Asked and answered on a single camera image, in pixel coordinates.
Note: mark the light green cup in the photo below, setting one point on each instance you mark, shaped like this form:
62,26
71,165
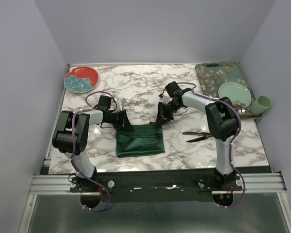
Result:
260,105

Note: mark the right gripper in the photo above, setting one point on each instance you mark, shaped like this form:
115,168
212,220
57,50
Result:
162,115

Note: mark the floral teal serving tray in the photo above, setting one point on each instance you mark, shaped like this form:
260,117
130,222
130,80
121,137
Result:
212,75

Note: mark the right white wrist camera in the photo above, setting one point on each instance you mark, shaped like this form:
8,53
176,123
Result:
164,99

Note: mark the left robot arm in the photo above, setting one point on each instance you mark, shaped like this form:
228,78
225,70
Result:
71,132

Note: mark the dark green cloth napkin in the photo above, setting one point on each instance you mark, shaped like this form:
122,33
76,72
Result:
143,140

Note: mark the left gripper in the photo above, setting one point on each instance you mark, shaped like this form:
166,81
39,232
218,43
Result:
127,125

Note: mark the red plate with blue flower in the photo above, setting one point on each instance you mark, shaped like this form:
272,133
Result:
81,80

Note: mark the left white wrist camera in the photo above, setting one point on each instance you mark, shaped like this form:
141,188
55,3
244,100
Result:
119,104

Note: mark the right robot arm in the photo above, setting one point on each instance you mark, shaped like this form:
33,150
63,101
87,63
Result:
224,124

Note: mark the aluminium frame rail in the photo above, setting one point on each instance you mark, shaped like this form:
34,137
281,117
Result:
59,185

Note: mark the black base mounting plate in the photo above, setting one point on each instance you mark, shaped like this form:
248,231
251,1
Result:
203,185

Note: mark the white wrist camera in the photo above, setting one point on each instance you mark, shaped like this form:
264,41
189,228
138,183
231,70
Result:
119,104
164,99

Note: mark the light green plate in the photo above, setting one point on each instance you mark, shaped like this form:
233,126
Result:
239,95

